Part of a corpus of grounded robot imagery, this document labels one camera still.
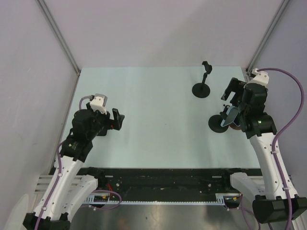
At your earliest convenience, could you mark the aluminium frame post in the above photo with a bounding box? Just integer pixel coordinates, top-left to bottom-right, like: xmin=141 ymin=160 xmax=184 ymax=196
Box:
xmin=245 ymin=0 xmax=291 ymax=73
xmin=35 ymin=0 xmax=81 ymax=76

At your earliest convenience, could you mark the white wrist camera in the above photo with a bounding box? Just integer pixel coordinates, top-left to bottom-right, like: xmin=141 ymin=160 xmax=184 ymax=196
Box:
xmin=248 ymin=68 xmax=270 ymax=87
xmin=90 ymin=93 xmax=107 ymax=115

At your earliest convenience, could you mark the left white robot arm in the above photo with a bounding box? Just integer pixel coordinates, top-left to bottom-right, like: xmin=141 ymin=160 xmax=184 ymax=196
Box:
xmin=23 ymin=108 xmax=125 ymax=230

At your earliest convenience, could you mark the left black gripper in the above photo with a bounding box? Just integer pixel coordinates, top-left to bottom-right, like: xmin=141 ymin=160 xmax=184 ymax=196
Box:
xmin=87 ymin=102 xmax=124 ymax=139

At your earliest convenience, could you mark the black smartphone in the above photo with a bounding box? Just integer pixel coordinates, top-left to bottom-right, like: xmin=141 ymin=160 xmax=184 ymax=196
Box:
xmin=97 ymin=128 xmax=107 ymax=137

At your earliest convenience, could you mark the right aluminium frame post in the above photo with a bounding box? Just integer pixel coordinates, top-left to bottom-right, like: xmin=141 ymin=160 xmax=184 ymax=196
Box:
xmin=245 ymin=0 xmax=291 ymax=73

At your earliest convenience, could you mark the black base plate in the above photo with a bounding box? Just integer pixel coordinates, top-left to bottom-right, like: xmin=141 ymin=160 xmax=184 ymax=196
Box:
xmin=94 ymin=168 xmax=262 ymax=199

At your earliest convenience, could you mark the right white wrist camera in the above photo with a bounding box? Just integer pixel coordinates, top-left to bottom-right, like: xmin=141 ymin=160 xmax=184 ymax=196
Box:
xmin=248 ymin=68 xmax=270 ymax=87

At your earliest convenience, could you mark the grey slotted cable duct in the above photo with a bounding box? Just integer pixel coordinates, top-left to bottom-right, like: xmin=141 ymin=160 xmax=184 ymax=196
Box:
xmin=83 ymin=193 xmax=240 ymax=206

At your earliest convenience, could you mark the black-screen blue-edged phone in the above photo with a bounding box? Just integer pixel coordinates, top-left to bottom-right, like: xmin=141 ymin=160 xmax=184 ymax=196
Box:
xmin=233 ymin=118 xmax=240 ymax=127

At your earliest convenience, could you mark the brown round stand base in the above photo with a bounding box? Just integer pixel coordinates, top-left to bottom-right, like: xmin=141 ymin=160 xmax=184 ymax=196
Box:
xmin=229 ymin=124 xmax=241 ymax=130

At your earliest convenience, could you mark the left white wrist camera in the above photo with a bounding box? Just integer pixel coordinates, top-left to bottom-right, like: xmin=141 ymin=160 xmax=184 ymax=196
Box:
xmin=90 ymin=93 xmax=107 ymax=115

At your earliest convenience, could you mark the black phone stand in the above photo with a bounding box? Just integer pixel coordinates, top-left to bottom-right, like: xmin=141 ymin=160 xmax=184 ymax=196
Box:
xmin=192 ymin=61 xmax=213 ymax=98
xmin=208 ymin=104 xmax=230 ymax=133

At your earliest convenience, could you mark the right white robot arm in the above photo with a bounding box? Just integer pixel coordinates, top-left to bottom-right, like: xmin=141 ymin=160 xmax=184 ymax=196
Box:
xmin=221 ymin=78 xmax=307 ymax=224

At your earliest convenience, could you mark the left aluminium frame post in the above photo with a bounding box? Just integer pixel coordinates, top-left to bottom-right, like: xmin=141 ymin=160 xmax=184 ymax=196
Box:
xmin=35 ymin=0 xmax=81 ymax=76

